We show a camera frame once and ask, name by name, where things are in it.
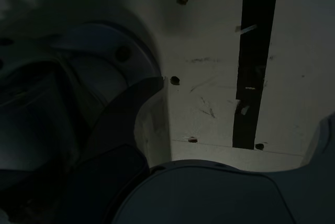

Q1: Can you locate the black tape strip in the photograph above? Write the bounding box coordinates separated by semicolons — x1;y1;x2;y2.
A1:
232;0;281;149

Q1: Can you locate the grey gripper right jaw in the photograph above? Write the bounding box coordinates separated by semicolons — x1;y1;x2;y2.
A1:
111;112;335;224

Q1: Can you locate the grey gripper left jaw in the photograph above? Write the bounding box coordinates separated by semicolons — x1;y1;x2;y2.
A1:
65;143;151;224

